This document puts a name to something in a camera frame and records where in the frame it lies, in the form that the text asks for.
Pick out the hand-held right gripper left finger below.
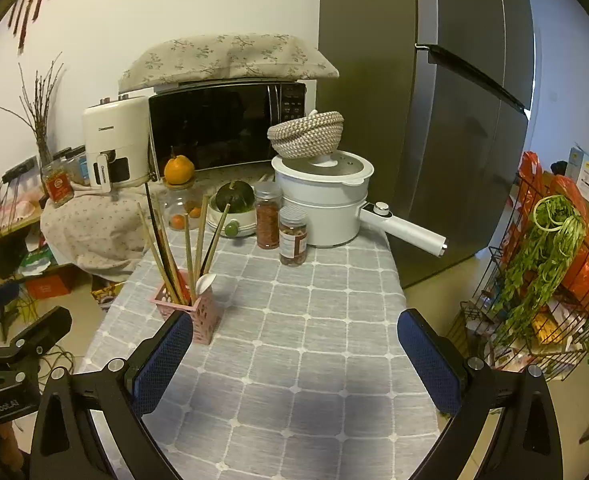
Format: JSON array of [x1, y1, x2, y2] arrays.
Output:
[[28, 309, 195, 480]]

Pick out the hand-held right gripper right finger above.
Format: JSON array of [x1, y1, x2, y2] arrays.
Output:
[[397, 308, 565, 480]]

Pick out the pink perforated utensil holder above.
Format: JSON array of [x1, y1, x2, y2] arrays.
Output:
[[149, 269, 226, 346]]

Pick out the white ceramic spoon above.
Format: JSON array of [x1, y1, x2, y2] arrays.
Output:
[[194, 273, 216, 307]]

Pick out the bunch of wooden chopsticks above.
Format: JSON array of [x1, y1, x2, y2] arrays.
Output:
[[136, 180, 232, 307]]

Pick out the person's left hand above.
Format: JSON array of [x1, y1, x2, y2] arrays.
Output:
[[0, 420, 26, 467]]

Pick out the red flat box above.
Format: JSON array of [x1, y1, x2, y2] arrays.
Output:
[[24, 274, 73, 301]]

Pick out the dotted beige draped cloth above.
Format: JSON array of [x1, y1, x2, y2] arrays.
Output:
[[40, 182, 168, 282]]

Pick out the small red label jar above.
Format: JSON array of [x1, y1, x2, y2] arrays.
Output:
[[40, 159, 74, 207]]

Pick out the grey checked tablecloth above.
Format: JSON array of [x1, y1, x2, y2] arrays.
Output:
[[81, 224, 441, 480]]

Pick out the clear glass jar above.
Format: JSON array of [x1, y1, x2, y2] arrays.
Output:
[[163, 182, 203, 232]]

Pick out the white ceramic dish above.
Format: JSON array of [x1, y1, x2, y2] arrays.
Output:
[[205, 204, 258, 239]]

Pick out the tall clear spice jar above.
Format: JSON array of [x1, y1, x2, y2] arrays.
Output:
[[254, 181, 283, 250]]

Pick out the short red label jar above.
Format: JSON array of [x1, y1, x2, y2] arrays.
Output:
[[277, 206, 310, 267]]

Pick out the dark green squash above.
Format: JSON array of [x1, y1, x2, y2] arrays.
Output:
[[215, 181, 253, 213]]

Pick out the dried branches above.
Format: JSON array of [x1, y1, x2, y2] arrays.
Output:
[[0, 52, 66, 164]]

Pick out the white electric cooking pot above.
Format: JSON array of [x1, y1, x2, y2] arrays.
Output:
[[270, 149, 449, 260]]

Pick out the large orange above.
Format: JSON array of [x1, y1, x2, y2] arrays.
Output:
[[163, 153, 196, 186]]

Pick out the white air fryer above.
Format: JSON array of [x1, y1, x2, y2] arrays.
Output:
[[81, 95, 153, 192]]

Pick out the grey refrigerator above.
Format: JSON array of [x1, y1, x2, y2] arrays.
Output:
[[318, 0, 535, 290]]

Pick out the black microwave oven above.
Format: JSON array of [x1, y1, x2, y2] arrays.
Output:
[[147, 81, 308, 181]]

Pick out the floor cables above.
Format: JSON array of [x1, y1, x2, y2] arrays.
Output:
[[23, 344, 76, 377]]

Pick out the black wire rack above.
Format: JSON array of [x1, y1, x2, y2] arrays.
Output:
[[447, 172, 589, 384]]

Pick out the woven rope basket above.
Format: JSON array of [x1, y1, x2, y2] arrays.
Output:
[[266, 110, 346, 160]]

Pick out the red wall ornament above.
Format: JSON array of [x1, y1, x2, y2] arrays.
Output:
[[6, 0, 66, 51]]

